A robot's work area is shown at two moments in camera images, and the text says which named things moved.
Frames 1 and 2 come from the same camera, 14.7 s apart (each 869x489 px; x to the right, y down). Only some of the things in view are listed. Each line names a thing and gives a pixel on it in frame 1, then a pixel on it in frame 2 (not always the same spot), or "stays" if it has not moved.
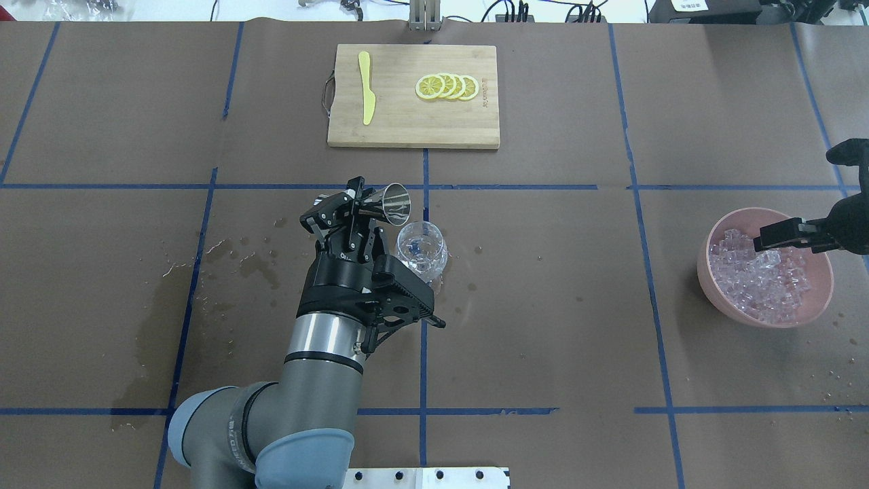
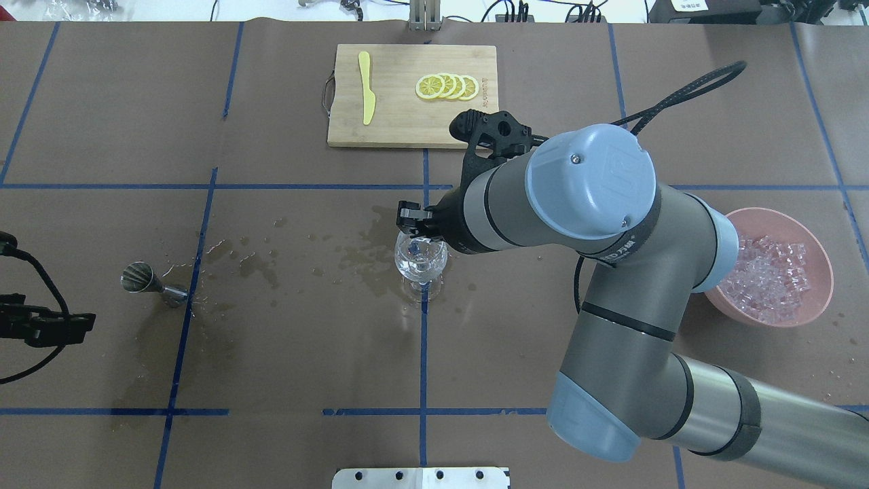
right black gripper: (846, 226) -> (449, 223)
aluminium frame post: (425, 15) stays
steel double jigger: (395, 202) -> (138, 277)
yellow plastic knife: (368, 97) stays
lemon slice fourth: (471, 87) stays
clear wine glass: (421, 246) stays
